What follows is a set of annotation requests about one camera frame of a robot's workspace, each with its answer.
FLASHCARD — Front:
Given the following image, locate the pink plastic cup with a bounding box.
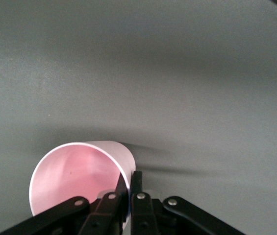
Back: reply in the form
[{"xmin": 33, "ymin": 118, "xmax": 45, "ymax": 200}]
[{"xmin": 28, "ymin": 140, "xmax": 137, "ymax": 231}]

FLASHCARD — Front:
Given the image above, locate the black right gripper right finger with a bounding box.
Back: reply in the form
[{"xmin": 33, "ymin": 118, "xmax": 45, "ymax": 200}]
[{"xmin": 130, "ymin": 170, "xmax": 247, "ymax": 235}]

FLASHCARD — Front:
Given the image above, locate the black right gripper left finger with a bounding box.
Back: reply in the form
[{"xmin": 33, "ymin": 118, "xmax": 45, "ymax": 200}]
[{"xmin": 0, "ymin": 172, "xmax": 129, "ymax": 235}]

